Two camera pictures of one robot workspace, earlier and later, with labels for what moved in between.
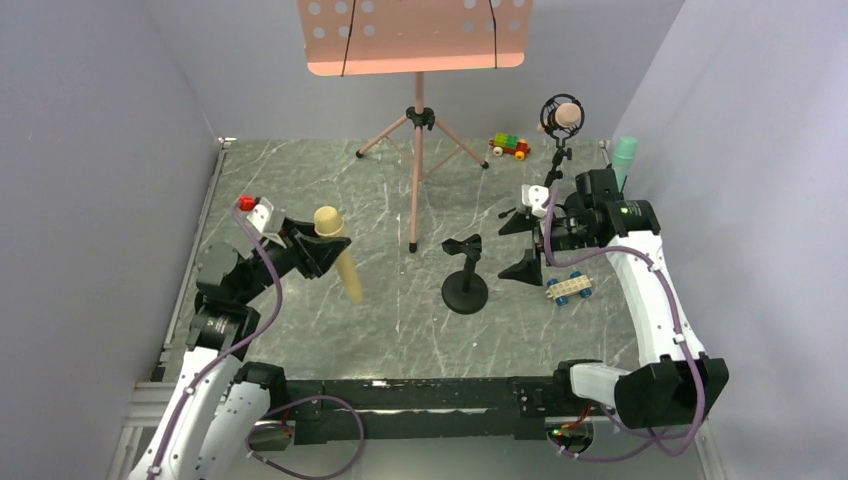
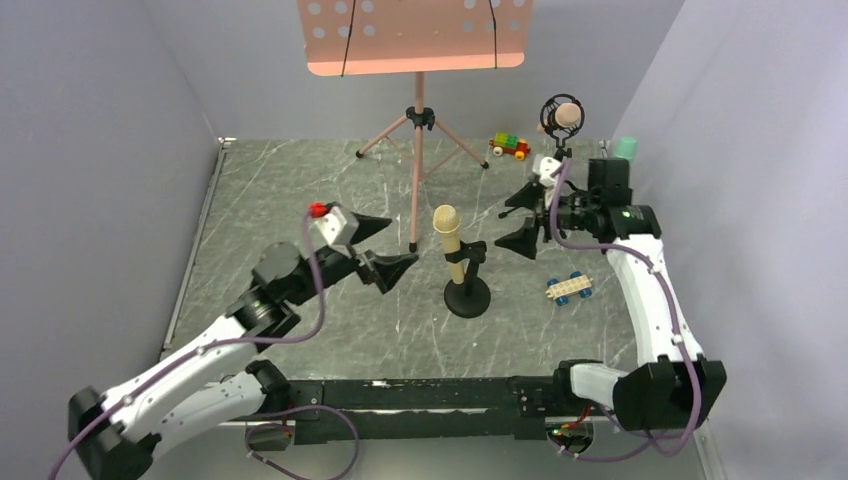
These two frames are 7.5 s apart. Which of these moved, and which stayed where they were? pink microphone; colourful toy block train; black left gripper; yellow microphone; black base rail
Moved: black left gripper; yellow microphone
Stayed: colourful toy block train; black base rail; pink microphone
